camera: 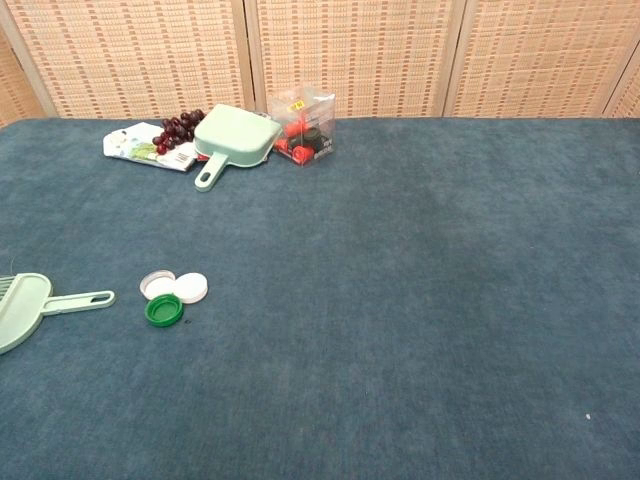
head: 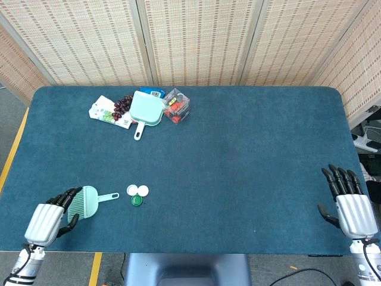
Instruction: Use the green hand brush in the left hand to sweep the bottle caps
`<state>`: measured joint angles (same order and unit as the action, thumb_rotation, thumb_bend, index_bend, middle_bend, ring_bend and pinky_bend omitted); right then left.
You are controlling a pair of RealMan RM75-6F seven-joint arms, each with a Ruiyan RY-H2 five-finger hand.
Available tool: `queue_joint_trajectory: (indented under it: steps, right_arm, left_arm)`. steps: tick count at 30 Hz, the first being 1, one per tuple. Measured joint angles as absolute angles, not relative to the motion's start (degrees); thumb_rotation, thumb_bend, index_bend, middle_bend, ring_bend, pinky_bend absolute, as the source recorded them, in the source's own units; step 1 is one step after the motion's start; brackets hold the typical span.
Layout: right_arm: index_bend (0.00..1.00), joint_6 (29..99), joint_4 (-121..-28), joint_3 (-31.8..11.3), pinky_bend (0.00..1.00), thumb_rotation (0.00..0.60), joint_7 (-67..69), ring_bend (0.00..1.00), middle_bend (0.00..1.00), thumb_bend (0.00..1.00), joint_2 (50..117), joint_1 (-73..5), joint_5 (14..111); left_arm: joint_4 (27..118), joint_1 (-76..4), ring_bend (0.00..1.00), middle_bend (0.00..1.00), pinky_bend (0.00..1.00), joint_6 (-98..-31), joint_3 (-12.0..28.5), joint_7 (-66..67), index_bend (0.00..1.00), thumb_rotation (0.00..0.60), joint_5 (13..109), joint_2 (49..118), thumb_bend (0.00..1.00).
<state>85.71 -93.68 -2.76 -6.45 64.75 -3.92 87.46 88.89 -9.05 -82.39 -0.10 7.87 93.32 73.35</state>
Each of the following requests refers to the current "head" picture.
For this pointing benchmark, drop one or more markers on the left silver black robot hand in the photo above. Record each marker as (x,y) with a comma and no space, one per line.
(44,222)

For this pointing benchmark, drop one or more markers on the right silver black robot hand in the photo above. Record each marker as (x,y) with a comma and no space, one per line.
(355,213)

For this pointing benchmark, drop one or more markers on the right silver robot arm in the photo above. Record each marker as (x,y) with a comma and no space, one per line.
(364,262)

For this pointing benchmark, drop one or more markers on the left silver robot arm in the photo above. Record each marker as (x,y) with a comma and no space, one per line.
(25,265)

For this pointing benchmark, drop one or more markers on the white bottle cap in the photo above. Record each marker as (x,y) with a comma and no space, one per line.
(132,189)
(143,190)

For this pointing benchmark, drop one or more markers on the green bottle cap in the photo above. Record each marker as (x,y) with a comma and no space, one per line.
(137,200)

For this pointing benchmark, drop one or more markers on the yellow floor tape strip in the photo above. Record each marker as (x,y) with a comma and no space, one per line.
(95,269)
(13,152)

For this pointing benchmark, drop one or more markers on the white printed snack packet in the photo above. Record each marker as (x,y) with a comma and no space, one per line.
(101,111)

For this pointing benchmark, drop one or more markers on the woven bamboo screen panel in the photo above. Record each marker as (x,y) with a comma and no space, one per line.
(15,74)
(297,41)
(199,41)
(80,41)
(360,74)

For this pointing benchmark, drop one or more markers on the dark red grape bunch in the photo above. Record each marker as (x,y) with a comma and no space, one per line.
(122,105)

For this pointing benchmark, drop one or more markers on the blue felt table cover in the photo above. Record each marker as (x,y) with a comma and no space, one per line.
(223,167)

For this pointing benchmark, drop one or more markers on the grey-blue robot torso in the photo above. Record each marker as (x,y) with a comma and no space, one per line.
(187,269)

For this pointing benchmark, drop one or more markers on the mint green dustpan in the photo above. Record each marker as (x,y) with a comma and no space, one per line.
(146,108)

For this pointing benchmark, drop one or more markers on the blue snack packet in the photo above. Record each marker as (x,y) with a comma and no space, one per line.
(150,90)

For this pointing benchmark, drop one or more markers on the clear box with red items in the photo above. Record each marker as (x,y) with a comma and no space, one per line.
(178,108)

